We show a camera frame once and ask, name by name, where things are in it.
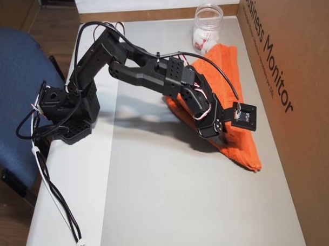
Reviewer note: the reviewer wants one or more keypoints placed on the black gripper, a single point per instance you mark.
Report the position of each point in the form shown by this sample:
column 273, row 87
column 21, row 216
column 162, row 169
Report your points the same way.
column 211, row 131

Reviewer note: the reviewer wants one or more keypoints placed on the orange terry towel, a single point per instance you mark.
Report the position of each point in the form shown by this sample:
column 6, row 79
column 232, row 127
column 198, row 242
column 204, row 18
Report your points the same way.
column 233, row 77

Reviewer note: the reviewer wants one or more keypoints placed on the grey desk mat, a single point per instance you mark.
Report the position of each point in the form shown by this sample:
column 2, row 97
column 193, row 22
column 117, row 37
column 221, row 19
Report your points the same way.
column 156, row 196

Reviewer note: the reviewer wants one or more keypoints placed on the brown cardboard monitor box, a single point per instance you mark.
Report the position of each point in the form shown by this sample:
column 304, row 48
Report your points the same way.
column 302, row 123

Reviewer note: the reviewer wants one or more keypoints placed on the clear plastic jar with erasers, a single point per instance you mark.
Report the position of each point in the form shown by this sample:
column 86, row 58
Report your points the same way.
column 207, row 27

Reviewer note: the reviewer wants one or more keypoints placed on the brown cardboard strip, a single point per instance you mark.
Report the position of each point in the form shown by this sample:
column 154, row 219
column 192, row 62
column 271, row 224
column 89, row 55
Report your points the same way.
column 155, row 14

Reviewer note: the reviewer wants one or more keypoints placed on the blue fabric chair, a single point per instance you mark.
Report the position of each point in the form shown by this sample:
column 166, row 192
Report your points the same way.
column 12, row 93

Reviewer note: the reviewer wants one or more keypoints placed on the brown wooden furniture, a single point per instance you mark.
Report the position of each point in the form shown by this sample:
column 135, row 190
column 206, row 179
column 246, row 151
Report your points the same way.
column 6, row 12

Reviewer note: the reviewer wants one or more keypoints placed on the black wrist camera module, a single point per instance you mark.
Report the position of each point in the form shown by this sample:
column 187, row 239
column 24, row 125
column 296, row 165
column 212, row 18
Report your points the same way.
column 245, row 116

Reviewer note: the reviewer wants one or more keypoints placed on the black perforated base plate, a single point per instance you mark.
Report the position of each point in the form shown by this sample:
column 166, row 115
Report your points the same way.
column 75, row 134

